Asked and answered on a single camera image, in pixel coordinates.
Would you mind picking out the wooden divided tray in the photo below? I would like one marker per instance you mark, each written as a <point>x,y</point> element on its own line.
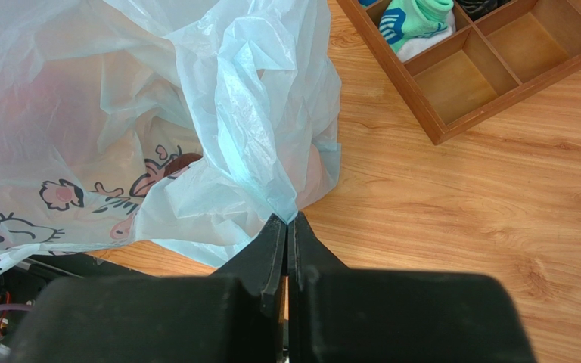
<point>491,62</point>

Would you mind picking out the black patterned sock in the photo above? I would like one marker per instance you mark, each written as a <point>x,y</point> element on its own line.
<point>476,9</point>

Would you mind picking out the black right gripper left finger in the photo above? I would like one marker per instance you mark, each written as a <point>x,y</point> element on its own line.
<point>233,315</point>

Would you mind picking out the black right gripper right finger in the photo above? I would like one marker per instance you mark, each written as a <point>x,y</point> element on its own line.
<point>343,314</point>

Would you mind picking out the teal blue sock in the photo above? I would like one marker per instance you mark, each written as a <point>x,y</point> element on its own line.
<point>410,27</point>

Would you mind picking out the light blue plastic bag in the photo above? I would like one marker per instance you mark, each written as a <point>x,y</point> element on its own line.
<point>97,97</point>

